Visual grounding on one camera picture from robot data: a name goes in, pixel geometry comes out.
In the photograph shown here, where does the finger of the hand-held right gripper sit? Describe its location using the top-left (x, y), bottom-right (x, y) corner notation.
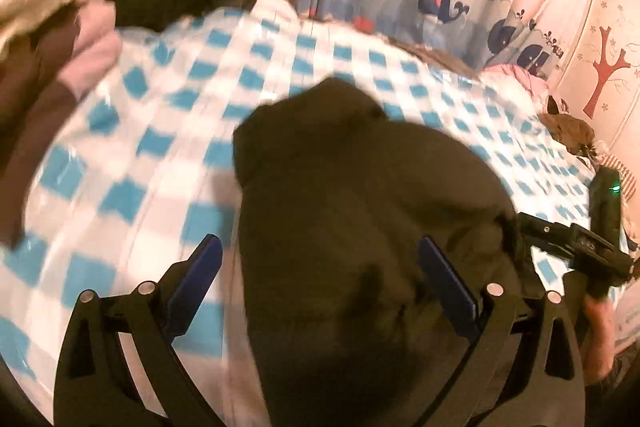
top-left (516, 211), bottom-right (572, 254)

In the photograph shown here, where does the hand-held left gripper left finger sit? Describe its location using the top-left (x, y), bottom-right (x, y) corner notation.
top-left (52, 233), bottom-right (224, 427)

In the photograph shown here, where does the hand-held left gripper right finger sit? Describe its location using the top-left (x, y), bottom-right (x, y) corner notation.
top-left (418, 235), bottom-right (586, 427)

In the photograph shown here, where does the dark olive jacket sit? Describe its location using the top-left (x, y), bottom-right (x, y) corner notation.
top-left (232, 77), bottom-right (546, 427)

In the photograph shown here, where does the person's right hand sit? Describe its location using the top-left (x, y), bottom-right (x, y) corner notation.
top-left (581, 296), bottom-right (622, 383)

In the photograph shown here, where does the red striped cloth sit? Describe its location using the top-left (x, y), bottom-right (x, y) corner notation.
top-left (600, 153), bottom-right (637, 190)

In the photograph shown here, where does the tan crumpled cloth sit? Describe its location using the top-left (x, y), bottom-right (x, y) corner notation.
top-left (541, 96), bottom-right (597, 158)

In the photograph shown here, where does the pink crumpled cloth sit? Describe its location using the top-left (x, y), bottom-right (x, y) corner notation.
top-left (479, 63), bottom-right (552, 104)

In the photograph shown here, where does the blue white checkered bed sheet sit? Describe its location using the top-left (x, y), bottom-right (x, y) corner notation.
top-left (0, 0), bottom-right (626, 427)

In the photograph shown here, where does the brown garment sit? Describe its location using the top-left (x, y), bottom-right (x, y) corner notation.
top-left (0, 4), bottom-right (83, 250)

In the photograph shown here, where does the pink garment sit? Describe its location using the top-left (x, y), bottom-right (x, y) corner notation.
top-left (54, 1), bottom-right (124, 104)

